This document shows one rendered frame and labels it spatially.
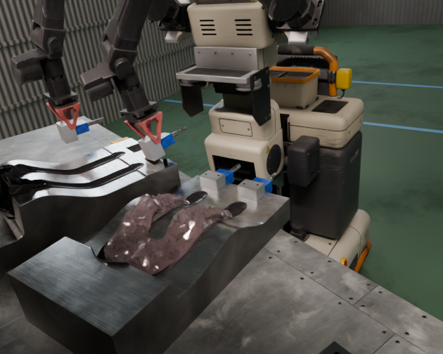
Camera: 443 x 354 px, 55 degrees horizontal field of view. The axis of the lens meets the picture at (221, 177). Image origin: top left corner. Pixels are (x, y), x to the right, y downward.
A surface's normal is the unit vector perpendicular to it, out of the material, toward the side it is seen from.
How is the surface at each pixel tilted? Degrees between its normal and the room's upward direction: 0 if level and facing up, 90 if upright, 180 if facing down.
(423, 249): 0
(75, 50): 90
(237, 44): 98
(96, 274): 0
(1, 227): 0
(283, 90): 92
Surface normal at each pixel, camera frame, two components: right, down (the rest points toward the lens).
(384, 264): -0.10, -0.88
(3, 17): 0.83, 0.18
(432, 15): -0.55, 0.43
